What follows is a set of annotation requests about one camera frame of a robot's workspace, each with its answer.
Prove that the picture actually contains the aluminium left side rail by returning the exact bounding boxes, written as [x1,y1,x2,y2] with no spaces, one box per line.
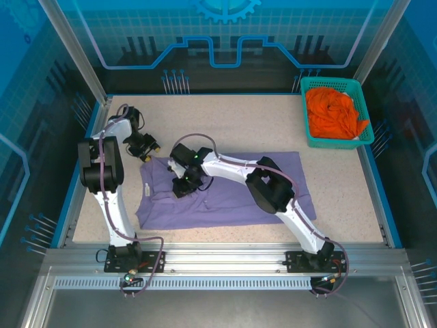
[56,97,113,249]

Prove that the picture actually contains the grey metal shelf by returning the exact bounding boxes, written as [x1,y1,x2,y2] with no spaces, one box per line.
[44,288,410,328]

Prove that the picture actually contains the teal plastic basket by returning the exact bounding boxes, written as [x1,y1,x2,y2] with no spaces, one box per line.
[300,77,376,150]

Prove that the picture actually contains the aluminium rail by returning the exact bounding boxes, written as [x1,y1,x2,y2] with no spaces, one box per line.
[356,146,404,249]
[56,97,113,249]

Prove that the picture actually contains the aluminium right side rail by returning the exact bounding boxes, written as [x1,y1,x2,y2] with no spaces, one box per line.
[356,146,404,249]

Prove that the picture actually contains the slotted grey cable duct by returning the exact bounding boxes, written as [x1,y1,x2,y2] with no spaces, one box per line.
[53,275,324,291]

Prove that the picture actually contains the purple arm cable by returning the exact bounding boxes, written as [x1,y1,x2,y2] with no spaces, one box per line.
[97,104,165,298]
[173,132,349,298]

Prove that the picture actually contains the aluminium right frame post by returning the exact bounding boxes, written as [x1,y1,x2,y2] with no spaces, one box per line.
[352,0,416,90]

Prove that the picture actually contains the aluminium base beam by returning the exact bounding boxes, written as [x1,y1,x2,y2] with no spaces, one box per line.
[44,241,409,276]

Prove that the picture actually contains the aluminium left frame post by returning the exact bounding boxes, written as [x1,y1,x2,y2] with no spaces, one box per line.
[37,0,113,106]

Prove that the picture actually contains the purple t-shirt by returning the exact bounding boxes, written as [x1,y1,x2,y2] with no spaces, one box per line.
[135,150,317,230]

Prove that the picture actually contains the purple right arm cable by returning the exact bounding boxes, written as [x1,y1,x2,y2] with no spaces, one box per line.
[173,132,349,298]

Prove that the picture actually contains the orange t-shirt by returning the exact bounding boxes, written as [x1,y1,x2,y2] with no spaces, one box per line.
[305,87,371,140]

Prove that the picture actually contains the aluminium frame post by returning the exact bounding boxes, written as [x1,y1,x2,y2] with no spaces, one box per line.
[352,0,416,90]
[37,0,113,106]

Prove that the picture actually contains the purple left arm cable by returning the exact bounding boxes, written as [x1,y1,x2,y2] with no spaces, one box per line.
[97,104,165,298]

